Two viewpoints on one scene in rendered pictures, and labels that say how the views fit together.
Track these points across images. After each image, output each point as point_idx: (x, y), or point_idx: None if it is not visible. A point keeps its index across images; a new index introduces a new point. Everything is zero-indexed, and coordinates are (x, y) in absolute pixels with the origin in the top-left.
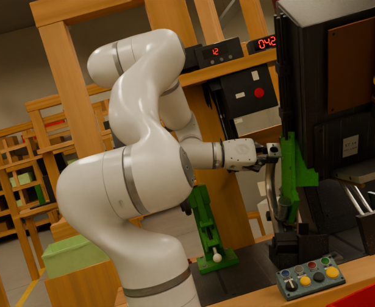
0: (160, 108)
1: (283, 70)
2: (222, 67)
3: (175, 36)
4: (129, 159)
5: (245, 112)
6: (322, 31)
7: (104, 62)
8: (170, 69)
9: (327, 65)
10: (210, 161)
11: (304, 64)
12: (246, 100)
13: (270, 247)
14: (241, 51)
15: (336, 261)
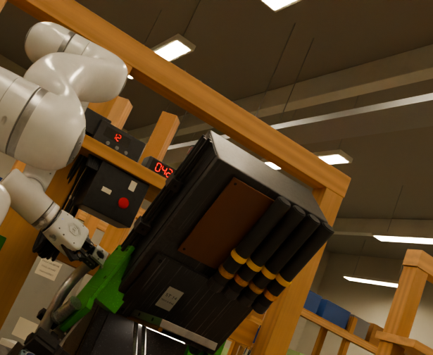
0: None
1: (172, 184)
2: (113, 153)
3: (127, 72)
4: (42, 95)
5: (97, 208)
6: (228, 175)
7: (53, 35)
8: (103, 89)
9: (210, 206)
10: (37, 214)
11: (196, 189)
12: (107, 199)
13: (17, 344)
14: (138, 157)
15: None
